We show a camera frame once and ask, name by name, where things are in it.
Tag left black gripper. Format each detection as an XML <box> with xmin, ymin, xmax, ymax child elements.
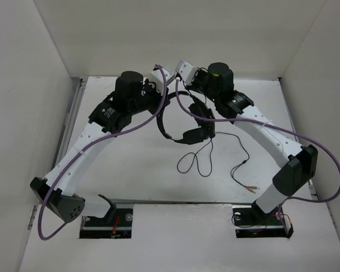
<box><xmin>130</xmin><ymin>78</ymin><xmax>171</xmax><ymax>117</ymax></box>

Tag black headphones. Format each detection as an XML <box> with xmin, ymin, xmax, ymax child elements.
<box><xmin>155</xmin><ymin>90</ymin><xmax>216</xmax><ymax>146</ymax></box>

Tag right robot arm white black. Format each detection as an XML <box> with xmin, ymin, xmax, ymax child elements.
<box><xmin>177</xmin><ymin>62</ymin><xmax>318</xmax><ymax>223</ymax></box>

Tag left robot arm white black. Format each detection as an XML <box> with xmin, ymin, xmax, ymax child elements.
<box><xmin>29</xmin><ymin>67</ymin><xmax>175</xmax><ymax>225</ymax></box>

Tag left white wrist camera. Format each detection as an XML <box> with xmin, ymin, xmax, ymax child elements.
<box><xmin>149</xmin><ymin>66</ymin><xmax>175</xmax><ymax>95</ymax></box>

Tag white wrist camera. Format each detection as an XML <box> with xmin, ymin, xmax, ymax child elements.
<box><xmin>175</xmin><ymin>59</ymin><xmax>198</xmax><ymax>85</ymax></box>
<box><xmin>149</xmin><ymin>66</ymin><xmax>175</xmax><ymax>95</ymax></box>

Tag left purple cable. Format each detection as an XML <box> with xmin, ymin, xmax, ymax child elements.
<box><xmin>39</xmin><ymin>64</ymin><xmax>169</xmax><ymax>241</ymax></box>

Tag purple cable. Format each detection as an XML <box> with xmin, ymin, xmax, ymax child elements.
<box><xmin>39</xmin><ymin>64</ymin><xmax>169</xmax><ymax>241</ymax></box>
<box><xmin>175</xmin><ymin>79</ymin><xmax>340</xmax><ymax>203</ymax></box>

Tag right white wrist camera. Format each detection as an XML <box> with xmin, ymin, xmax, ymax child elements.
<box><xmin>175</xmin><ymin>59</ymin><xmax>198</xmax><ymax>85</ymax></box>

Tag front aluminium rail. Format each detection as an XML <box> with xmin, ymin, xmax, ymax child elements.
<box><xmin>111</xmin><ymin>199</ymin><xmax>250</xmax><ymax>205</ymax></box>

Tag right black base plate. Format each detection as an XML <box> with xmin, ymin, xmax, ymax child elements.
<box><xmin>231</xmin><ymin>205</ymin><xmax>294</xmax><ymax>239</ymax></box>

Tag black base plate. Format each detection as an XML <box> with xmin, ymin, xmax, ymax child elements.
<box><xmin>231</xmin><ymin>205</ymin><xmax>294</xmax><ymax>239</ymax></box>
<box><xmin>79</xmin><ymin>194</ymin><xmax>134</xmax><ymax>239</ymax></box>

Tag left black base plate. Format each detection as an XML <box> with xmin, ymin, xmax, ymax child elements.
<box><xmin>79</xmin><ymin>194</ymin><xmax>134</xmax><ymax>239</ymax></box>

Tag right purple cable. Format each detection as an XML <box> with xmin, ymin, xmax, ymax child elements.
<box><xmin>175</xmin><ymin>79</ymin><xmax>340</xmax><ymax>203</ymax></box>

